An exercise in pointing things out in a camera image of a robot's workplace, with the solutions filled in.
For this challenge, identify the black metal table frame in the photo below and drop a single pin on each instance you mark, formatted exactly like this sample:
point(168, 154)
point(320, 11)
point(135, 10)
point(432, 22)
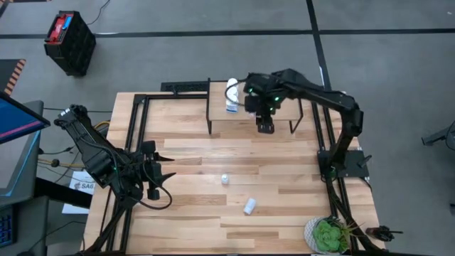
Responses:
point(160, 96)

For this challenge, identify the black handheld device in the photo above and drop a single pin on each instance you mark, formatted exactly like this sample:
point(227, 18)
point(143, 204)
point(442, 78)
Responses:
point(382, 233)

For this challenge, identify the green succulent plant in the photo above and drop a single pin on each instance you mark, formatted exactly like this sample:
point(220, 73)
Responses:
point(328, 236)

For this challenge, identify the white paper sign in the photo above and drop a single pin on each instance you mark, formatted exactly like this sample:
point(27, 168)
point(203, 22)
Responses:
point(85, 185)

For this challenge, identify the thin-leaved green air plant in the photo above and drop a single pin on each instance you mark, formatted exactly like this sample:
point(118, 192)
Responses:
point(350, 229)

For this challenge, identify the red plastic case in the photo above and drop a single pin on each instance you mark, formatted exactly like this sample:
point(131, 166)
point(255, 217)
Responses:
point(57, 29)

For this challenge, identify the black plastic crate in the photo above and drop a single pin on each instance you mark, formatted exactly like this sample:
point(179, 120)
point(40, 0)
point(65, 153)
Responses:
point(76, 49)

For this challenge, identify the white melatonin supplement bottle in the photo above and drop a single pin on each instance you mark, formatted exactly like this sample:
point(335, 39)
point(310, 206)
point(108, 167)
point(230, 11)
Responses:
point(233, 93)
point(231, 106)
point(232, 82)

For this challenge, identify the translucent white plastic bottle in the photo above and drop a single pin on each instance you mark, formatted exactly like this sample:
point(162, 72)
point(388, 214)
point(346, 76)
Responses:
point(225, 178)
point(250, 206)

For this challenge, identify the wooden shelf black metal legs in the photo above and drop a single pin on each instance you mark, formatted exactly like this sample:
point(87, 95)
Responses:
point(218, 106)

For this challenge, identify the computer keyboard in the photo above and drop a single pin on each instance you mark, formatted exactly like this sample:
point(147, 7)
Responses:
point(6, 225)

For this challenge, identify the grey chair base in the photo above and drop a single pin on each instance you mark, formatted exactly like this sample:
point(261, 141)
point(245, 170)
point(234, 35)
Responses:
point(439, 137)

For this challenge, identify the black desk bar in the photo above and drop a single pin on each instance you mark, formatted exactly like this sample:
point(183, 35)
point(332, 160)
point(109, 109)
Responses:
point(64, 193)

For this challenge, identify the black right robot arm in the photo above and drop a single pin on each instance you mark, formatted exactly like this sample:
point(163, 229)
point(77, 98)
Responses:
point(320, 94)

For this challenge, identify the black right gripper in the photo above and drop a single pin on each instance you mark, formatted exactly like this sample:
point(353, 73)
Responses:
point(263, 110)

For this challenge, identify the green plant in bowl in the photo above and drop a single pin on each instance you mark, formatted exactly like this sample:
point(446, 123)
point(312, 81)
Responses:
point(308, 234)

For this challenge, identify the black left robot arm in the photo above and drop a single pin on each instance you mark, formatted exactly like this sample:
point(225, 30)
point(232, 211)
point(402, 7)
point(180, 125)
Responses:
point(92, 149)

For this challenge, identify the computer monitor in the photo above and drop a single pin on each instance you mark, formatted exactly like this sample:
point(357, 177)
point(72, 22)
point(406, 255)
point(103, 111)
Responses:
point(17, 121)

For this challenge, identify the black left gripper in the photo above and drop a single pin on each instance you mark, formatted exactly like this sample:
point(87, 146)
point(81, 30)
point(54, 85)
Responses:
point(149, 167)

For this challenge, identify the small blue item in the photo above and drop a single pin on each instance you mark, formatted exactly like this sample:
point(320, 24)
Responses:
point(67, 22)

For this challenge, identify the black power strip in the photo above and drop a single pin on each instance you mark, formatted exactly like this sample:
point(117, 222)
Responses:
point(185, 86)

